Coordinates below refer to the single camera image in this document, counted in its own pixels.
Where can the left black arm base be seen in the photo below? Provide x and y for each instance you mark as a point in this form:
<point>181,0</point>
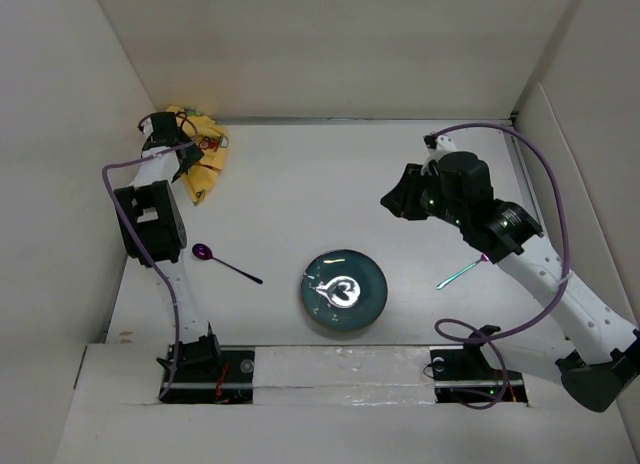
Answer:
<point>229,383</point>

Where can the purple metallic spoon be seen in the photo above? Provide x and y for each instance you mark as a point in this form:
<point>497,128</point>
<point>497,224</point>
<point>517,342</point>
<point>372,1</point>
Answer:
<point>203,252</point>

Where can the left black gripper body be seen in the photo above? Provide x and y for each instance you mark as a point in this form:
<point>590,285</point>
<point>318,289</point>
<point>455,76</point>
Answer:
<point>182,138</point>

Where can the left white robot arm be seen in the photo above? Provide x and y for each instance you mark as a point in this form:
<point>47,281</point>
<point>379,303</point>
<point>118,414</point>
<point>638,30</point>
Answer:
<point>154,233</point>

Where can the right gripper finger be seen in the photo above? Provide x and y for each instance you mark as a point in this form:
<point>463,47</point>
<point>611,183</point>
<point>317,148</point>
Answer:
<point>410,184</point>
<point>400,205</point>

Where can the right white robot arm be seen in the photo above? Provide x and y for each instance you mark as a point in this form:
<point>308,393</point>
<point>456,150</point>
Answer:
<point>577,340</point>

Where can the iridescent metallic fork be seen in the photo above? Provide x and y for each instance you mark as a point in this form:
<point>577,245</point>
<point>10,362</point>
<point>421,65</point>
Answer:
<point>483,258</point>

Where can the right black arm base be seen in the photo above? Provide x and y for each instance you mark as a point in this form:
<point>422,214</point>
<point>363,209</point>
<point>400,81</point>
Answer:
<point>461,374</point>

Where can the yellow car print cloth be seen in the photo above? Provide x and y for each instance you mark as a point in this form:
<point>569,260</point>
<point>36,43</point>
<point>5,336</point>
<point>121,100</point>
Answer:
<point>213,141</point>

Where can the dark teal plate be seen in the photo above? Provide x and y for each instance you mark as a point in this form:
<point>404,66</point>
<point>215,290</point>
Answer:
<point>343,290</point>

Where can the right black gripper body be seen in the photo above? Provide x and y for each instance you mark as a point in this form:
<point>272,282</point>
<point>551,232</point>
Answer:
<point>434,204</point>

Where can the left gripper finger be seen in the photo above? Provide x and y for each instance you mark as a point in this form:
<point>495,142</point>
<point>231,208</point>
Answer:
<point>190,156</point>
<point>182,167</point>

